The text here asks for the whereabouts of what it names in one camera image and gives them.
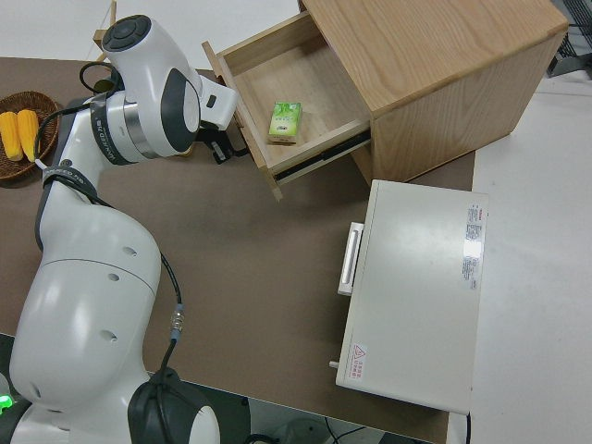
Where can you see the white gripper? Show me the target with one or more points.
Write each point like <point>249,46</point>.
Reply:
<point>219,104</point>

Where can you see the light wooden drawer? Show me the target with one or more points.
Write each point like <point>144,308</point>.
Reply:
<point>296,78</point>

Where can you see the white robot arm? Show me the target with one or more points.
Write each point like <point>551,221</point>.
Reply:
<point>83,296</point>

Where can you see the green tissue pack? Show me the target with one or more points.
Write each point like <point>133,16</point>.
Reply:
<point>284,122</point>

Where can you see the brown table mat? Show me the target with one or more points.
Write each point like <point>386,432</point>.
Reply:
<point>250,259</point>

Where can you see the yellow-green cup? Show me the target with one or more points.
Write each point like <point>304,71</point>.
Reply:
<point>102,85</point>

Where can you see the light wooden stand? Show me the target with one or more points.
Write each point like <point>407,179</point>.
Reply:
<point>104,32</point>

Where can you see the brown wicker basket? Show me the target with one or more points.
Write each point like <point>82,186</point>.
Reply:
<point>44,104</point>

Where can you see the yellow corn cob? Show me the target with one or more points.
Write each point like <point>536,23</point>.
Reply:
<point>9,136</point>
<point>28,134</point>

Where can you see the light wooden cabinet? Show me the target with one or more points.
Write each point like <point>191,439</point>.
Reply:
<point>439,69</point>

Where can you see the white toaster oven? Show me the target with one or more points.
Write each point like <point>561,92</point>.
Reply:
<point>416,287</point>

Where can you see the green status light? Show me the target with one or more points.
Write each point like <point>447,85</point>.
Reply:
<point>4,401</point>

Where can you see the black metal drawer slide rail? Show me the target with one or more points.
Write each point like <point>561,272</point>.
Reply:
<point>324,157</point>

